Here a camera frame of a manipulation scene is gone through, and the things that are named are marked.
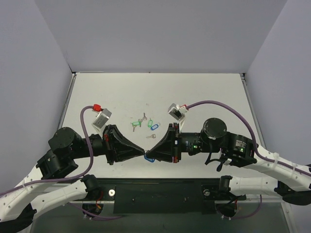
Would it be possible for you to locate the green key tag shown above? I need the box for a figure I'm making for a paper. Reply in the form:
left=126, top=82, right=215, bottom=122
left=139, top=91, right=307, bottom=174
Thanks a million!
left=147, top=118, right=153, bottom=128
left=132, top=121, right=141, bottom=128

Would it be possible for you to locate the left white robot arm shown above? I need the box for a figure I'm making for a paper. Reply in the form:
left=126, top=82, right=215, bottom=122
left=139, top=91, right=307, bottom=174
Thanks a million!
left=0, top=125, right=145, bottom=233

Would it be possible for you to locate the solid blue key tag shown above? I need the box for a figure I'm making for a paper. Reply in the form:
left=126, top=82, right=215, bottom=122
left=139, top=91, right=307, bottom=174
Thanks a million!
left=144, top=155, right=155, bottom=163

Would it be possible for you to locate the green key tag right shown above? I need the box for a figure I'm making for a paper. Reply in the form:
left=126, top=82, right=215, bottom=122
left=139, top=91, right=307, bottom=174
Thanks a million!
left=147, top=118, right=153, bottom=128

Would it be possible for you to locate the loose silver key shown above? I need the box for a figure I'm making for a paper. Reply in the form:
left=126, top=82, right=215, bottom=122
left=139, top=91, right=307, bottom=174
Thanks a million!
left=146, top=134, right=156, bottom=138

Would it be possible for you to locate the green key tag left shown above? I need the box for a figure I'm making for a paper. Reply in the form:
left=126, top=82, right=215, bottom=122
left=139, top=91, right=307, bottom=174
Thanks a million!
left=132, top=121, right=141, bottom=128

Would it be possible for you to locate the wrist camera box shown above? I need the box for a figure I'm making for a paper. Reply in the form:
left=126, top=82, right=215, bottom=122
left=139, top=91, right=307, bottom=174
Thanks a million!
left=92, top=108, right=112, bottom=134
left=168, top=103, right=188, bottom=121

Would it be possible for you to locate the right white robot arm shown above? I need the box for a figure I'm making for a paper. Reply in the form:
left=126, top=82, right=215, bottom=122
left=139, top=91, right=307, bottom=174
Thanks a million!
left=145, top=118, right=311, bottom=206

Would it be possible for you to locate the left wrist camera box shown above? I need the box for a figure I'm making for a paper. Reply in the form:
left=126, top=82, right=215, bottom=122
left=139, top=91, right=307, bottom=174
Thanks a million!
left=92, top=108, right=112, bottom=134

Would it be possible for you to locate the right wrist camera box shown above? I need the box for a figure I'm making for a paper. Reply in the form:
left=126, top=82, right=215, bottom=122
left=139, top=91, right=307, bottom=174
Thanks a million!
left=168, top=103, right=188, bottom=121

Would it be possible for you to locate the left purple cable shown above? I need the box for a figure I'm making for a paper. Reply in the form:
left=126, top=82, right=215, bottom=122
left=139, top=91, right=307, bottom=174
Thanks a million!
left=0, top=104, right=102, bottom=199

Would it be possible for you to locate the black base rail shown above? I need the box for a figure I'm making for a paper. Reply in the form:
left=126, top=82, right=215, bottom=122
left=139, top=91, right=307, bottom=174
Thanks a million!
left=83, top=176, right=246, bottom=214

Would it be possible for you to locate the blue clear key tag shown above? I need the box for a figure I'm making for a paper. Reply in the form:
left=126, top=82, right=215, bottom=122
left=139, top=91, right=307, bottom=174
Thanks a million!
left=150, top=122, right=160, bottom=131

